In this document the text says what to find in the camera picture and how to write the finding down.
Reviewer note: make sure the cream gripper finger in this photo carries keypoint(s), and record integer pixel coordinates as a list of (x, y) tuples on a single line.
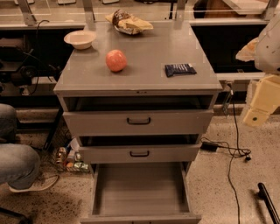
[(248, 52), (265, 101)]

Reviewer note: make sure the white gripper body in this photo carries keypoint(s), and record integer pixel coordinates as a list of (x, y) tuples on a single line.
[(269, 52)]

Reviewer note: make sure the blue rxbar blueberry wrapper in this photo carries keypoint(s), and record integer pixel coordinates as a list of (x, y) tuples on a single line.
[(178, 70)]

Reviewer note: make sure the middle grey drawer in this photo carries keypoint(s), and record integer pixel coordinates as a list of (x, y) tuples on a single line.
[(139, 149)]

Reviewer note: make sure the grey drawer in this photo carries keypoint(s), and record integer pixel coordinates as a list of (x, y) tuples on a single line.
[(140, 193), (139, 149), (137, 115)]

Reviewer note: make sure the grey drawer cabinet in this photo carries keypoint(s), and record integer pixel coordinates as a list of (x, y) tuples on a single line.
[(86, 72)]

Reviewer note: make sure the top grey drawer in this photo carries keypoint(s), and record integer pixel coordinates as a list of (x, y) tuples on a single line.
[(137, 115)]

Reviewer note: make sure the bottom grey drawer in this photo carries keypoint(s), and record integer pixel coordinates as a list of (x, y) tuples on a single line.
[(140, 193)]

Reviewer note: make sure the black power adapter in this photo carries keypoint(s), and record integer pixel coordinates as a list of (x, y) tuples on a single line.
[(209, 146)]

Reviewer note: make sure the black bar on floor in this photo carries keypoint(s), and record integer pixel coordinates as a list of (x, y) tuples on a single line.
[(264, 195)]

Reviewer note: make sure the crumpled chip bag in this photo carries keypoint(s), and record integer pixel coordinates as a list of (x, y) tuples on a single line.
[(127, 23)]

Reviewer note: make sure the red apple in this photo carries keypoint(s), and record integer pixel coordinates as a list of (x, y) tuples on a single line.
[(116, 61)]

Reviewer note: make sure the white bowl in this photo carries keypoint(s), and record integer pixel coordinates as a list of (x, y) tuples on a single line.
[(80, 40)]

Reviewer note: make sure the basket of cans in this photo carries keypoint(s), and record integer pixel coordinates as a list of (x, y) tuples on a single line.
[(68, 157)]

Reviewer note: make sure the black machine on left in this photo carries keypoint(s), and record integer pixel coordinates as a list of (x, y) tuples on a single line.
[(21, 68)]

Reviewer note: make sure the white sneaker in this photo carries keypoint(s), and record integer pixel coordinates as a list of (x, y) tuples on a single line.
[(40, 184)]

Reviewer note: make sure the person leg in jeans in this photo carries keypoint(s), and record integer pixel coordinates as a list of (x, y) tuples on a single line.
[(19, 163)]

